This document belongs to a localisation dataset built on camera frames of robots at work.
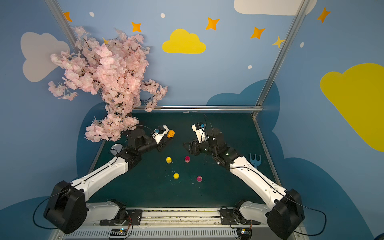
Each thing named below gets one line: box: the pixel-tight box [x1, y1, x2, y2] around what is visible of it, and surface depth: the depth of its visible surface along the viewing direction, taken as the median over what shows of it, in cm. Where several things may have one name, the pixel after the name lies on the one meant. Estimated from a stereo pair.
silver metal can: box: [110, 143, 123, 155], surface depth 95 cm
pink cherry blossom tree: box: [48, 26, 168, 143], surface depth 75 cm
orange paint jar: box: [167, 129, 175, 138], surface depth 78 cm
